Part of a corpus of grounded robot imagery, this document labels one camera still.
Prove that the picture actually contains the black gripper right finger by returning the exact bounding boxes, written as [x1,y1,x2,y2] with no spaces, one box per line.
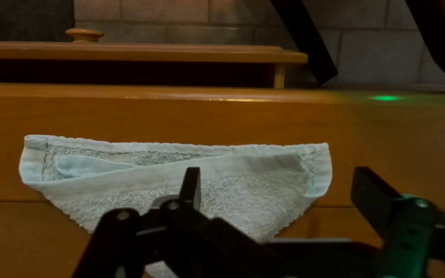
[350,166,445,278]

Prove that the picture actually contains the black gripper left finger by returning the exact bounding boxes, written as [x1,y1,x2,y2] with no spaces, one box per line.
[73,166,297,278]

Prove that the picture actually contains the light blue terry towel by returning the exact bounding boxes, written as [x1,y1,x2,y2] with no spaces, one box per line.
[19,135,333,278]

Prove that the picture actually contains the wooden dresser drawer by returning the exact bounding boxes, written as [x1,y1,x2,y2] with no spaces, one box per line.
[0,41,311,90]

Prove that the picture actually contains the black tripod leg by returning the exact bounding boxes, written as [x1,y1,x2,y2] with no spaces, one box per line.
[271,0,341,87]
[406,0,445,95]

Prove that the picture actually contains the round wooden drawer knob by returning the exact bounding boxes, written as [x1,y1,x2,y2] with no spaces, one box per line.
[66,28,106,45]

